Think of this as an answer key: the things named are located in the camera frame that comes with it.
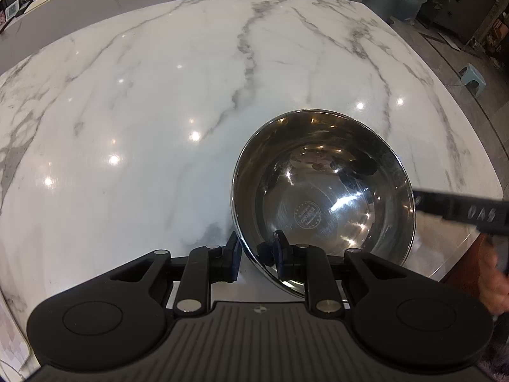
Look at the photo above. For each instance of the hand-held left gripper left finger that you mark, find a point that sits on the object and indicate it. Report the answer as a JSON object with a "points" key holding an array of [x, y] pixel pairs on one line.
{"points": [[236, 258]]}

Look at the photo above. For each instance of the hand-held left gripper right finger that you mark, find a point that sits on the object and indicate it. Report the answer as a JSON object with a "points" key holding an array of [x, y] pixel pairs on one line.
{"points": [[281, 254]]}

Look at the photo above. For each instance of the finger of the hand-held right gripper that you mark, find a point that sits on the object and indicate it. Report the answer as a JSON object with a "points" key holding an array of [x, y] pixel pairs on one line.
{"points": [[429, 202]]}

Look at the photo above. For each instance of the stainless steel bowl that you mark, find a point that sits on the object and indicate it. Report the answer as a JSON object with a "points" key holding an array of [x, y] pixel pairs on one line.
{"points": [[318, 207]]}

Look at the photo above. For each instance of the person's right hand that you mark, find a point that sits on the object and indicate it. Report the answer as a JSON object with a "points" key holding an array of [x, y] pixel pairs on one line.
{"points": [[495, 286]]}

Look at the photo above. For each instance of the small pale blue stool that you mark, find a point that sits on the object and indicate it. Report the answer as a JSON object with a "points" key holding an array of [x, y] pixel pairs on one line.
{"points": [[473, 77]]}

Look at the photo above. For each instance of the purple fuzzy cloth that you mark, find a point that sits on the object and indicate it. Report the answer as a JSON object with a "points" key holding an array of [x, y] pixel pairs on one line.
{"points": [[495, 372]]}

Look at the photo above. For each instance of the dark cabinet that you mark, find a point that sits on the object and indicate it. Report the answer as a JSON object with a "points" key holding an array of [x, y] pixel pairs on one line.
{"points": [[465, 12]]}

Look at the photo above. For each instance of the trash bin with plastic liner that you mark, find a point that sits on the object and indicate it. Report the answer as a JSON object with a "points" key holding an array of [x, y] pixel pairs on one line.
{"points": [[413, 2]]}

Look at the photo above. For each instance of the white sheet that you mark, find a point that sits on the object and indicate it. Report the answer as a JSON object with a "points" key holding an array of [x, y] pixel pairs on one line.
{"points": [[12, 338]]}

